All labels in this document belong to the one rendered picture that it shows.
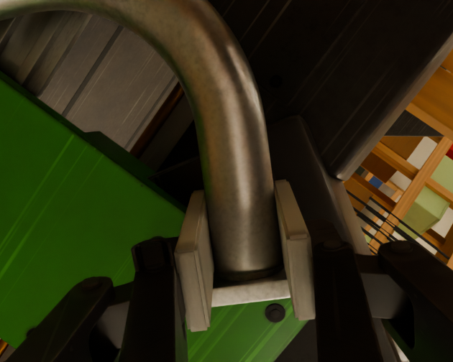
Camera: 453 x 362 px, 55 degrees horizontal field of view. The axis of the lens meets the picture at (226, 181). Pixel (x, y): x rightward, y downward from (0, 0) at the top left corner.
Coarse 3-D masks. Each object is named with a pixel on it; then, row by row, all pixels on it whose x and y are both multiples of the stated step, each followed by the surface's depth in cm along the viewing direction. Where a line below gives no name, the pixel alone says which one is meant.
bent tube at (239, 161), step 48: (0, 0) 17; (48, 0) 18; (96, 0) 17; (144, 0) 17; (192, 0) 17; (192, 48) 17; (240, 48) 18; (192, 96) 18; (240, 96) 17; (240, 144) 17; (240, 192) 17; (240, 240) 18; (240, 288) 17; (288, 288) 17
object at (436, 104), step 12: (444, 72) 87; (432, 84) 88; (444, 84) 87; (420, 96) 88; (432, 96) 88; (444, 96) 87; (408, 108) 94; (420, 108) 88; (432, 108) 88; (444, 108) 87; (432, 120) 90; (444, 120) 87; (444, 132) 92
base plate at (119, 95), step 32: (96, 32) 53; (128, 32) 58; (64, 64) 52; (96, 64) 57; (128, 64) 62; (160, 64) 69; (64, 96) 56; (96, 96) 61; (128, 96) 68; (160, 96) 76; (96, 128) 66; (128, 128) 74
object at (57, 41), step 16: (32, 16) 22; (48, 16) 22; (64, 16) 22; (80, 16) 22; (0, 32) 22; (16, 32) 22; (32, 32) 22; (48, 32) 22; (64, 32) 22; (80, 32) 23; (0, 48) 22; (16, 48) 23; (32, 48) 22; (48, 48) 22; (64, 48) 22; (0, 64) 23; (16, 64) 23; (32, 64) 22; (48, 64) 23; (16, 80) 22; (32, 80) 23; (48, 80) 23
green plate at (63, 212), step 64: (0, 128) 21; (64, 128) 21; (0, 192) 22; (64, 192) 21; (128, 192) 21; (0, 256) 22; (64, 256) 22; (128, 256) 22; (0, 320) 23; (256, 320) 22
